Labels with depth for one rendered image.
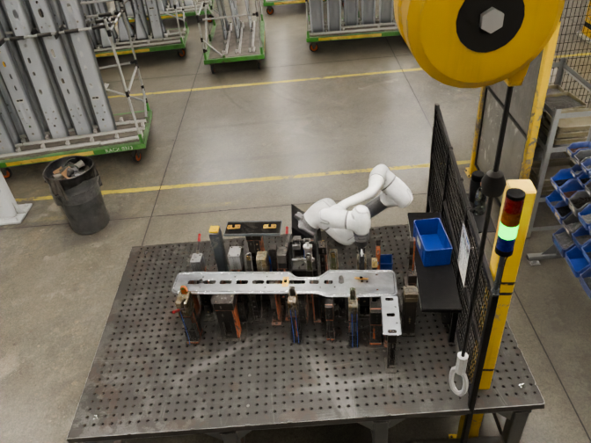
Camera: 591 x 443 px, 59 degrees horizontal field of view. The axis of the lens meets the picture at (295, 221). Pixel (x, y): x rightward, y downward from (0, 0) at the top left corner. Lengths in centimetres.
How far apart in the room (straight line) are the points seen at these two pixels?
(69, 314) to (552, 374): 389
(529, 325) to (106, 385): 308
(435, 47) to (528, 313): 412
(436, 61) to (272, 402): 267
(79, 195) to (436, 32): 516
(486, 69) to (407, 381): 267
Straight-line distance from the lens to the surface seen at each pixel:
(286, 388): 310
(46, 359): 474
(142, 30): 1039
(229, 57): 897
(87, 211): 567
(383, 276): 323
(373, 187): 316
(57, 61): 695
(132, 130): 704
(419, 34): 53
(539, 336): 444
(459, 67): 55
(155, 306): 372
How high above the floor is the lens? 323
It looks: 37 degrees down
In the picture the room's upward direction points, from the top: 6 degrees counter-clockwise
